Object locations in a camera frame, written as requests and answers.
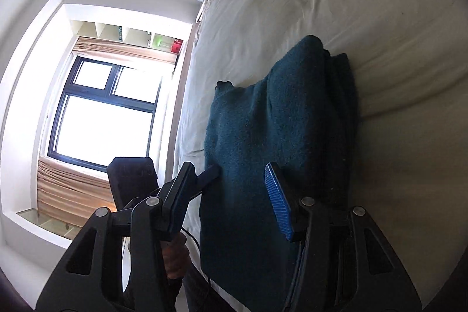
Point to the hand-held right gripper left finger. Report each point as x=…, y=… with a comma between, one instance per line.
x=181, y=204

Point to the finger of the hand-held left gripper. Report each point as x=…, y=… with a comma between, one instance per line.
x=208, y=176

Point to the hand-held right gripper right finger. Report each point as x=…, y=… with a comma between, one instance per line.
x=279, y=202

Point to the dark teal knit sweater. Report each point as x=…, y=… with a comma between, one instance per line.
x=278, y=151

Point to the person's left hand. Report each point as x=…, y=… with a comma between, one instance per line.
x=177, y=257

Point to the beige gathered curtain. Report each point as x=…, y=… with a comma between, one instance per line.
x=69, y=187

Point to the black framed window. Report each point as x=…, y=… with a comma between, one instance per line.
x=102, y=111

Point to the beige roman blind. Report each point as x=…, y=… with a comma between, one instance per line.
x=124, y=50

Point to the red box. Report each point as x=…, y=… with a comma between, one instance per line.
x=177, y=46

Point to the white cubby shelf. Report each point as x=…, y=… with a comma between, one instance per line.
x=120, y=34

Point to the bed with cream sheet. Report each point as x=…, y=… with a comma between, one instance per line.
x=365, y=41

